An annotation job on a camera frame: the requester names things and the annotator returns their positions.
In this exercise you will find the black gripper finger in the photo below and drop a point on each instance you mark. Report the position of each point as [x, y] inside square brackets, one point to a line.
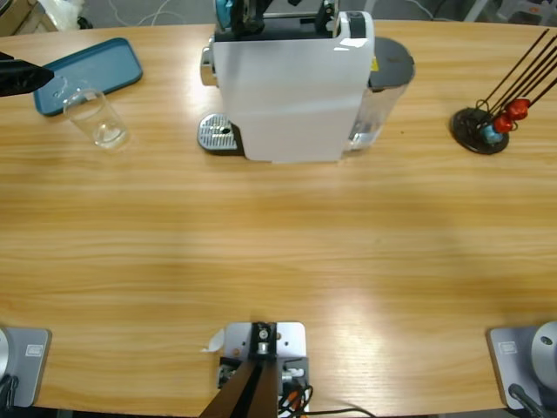
[22, 76]

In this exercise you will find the clear drinking glass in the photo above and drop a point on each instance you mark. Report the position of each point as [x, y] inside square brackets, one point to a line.
[100, 126]

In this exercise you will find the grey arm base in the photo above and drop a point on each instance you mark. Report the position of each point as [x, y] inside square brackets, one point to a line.
[522, 352]
[26, 361]

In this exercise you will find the white coffee machine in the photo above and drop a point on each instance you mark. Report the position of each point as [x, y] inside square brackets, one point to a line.
[287, 100]

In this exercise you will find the blue coffee capsule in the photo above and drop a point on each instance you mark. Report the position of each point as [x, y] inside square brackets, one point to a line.
[491, 134]

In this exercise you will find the red coffee capsule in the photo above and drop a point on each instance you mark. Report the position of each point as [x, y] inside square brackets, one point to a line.
[518, 109]
[504, 123]

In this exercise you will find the brown cardboard box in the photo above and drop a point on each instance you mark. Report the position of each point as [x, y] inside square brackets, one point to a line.
[17, 17]

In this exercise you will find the white plastic bag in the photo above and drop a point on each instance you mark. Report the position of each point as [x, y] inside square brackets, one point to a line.
[61, 11]

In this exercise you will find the teal plastic tray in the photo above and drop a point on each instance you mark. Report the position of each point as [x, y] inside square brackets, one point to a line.
[104, 65]

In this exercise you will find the white paper tab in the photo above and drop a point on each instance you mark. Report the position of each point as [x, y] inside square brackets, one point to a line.
[215, 341]

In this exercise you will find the clear water tank black lid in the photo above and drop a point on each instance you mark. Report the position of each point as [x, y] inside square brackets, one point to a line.
[387, 69]

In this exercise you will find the black capsule holder with rods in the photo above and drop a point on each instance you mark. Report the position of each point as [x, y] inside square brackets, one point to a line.
[478, 130]

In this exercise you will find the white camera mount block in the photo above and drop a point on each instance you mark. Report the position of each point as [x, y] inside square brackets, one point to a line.
[289, 337]

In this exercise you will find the dark camera post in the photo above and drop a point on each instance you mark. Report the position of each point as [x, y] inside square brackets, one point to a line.
[248, 392]

